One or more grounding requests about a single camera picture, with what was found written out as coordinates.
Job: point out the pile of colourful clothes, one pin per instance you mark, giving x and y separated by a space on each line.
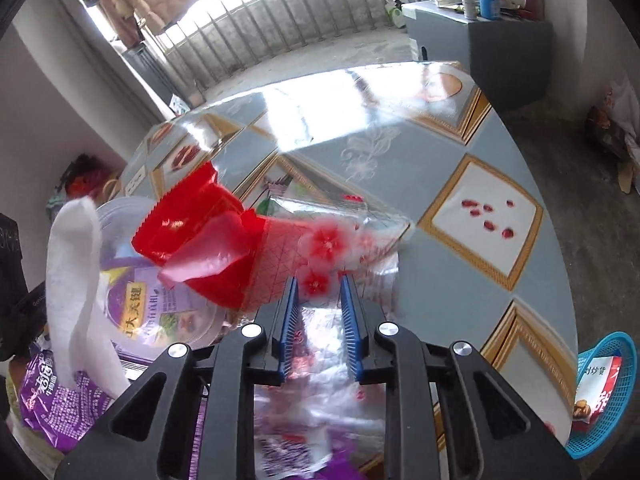
85 180

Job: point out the balcony railing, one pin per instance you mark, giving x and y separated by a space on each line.
280 20

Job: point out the red plastic wrapper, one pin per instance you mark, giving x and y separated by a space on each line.
200 220

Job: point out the purple snack bag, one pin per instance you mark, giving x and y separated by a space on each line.
45 390

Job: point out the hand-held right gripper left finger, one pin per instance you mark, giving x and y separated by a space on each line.
289 330

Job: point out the pile of mixed packaging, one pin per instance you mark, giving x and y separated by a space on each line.
615 135

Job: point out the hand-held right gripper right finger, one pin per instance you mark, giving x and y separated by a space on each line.
351 330

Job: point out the clear round plastic lid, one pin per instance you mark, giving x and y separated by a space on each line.
145 310

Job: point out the clear floral plastic bag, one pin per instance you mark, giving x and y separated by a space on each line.
325 245

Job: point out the small white bottle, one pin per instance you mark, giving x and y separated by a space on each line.
470 5

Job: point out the blue plastic basket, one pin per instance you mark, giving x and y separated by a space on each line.
600 345

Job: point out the white tissue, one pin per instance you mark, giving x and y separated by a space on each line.
70 260

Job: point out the red white snack bag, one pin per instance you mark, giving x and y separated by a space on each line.
600 390

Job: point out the grey cabinet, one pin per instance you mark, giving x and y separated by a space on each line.
500 55

